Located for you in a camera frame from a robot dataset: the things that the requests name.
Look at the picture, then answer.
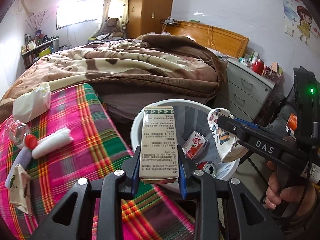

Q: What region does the clear plastic bottle red cap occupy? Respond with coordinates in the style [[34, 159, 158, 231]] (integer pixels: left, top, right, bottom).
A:
[[5, 118, 38, 150]]

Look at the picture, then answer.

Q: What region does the wooden bed headboard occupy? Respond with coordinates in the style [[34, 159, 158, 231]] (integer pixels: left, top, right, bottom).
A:
[[164, 21, 249, 59]]

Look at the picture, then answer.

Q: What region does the beige printed carton box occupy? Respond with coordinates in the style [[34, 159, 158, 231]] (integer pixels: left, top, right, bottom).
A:
[[139, 106, 179, 184]]

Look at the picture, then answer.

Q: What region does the beige crushed paper cup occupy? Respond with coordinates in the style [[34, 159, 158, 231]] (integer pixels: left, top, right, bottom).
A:
[[9, 164, 33, 216]]

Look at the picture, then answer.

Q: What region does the red strawberry milk carton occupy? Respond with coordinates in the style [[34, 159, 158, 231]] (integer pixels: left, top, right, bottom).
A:
[[182, 131, 208, 159]]

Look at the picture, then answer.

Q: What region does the white tissue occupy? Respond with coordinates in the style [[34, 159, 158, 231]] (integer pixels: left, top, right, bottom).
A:
[[31, 127, 73, 159]]

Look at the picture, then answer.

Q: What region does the white tissue pack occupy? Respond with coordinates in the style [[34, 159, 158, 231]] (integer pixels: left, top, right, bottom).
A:
[[12, 82, 52, 123]]

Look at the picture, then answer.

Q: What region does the patterned crushed paper cup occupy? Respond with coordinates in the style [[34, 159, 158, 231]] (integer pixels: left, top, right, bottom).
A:
[[207, 108, 248, 163]]

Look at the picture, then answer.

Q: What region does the white round trash bin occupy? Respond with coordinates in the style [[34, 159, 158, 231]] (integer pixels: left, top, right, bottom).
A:
[[130, 99, 241, 188]]

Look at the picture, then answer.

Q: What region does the wooden wardrobe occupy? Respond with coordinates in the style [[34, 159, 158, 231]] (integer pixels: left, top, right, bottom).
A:
[[126, 0, 173, 38]]

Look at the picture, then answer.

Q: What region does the red jar on nightstand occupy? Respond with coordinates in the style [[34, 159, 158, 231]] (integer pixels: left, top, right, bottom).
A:
[[252, 59, 264, 75]]

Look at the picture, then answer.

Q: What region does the red and white can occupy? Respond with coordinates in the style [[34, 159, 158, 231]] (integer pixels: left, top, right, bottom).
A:
[[197, 161, 216, 178]]

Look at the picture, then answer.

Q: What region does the grey drawer nightstand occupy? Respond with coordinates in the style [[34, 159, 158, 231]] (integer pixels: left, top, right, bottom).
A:
[[212, 58, 276, 122]]

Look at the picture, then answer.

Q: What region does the dried branch bouquet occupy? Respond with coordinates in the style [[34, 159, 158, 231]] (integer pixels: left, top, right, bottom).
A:
[[25, 10, 48, 33]]

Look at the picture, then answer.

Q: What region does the brown teddy bear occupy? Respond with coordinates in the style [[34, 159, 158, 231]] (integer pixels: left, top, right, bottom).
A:
[[100, 17, 124, 37]]

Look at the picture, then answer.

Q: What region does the brown beige fleece blanket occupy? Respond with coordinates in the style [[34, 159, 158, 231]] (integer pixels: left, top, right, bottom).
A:
[[1, 34, 227, 120]]

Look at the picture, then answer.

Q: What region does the cartoon girl wall sticker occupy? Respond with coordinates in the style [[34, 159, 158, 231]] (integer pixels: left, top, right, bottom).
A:
[[283, 0, 319, 47]]

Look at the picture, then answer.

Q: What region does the person's right hand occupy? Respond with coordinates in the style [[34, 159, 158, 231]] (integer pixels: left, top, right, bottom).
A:
[[265, 161, 317, 217]]

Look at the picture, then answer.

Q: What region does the pink plaid tablecloth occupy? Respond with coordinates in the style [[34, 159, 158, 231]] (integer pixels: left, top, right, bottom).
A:
[[1, 83, 194, 239]]

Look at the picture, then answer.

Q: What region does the dark cluttered shelf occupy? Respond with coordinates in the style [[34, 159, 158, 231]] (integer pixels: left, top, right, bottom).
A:
[[21, 36, 59, 70]]

